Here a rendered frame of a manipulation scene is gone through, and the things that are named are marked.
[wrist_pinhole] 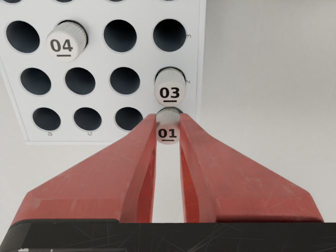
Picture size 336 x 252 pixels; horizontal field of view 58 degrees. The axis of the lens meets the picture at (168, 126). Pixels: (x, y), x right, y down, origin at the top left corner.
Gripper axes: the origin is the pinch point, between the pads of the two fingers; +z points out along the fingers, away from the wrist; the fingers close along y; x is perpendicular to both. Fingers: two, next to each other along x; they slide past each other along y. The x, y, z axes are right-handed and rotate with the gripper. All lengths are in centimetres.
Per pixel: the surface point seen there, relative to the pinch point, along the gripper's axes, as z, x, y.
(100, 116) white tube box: 2.9, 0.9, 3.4
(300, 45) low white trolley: 5.2, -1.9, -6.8
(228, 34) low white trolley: 5.3, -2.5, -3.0
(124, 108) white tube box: 3.3, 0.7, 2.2
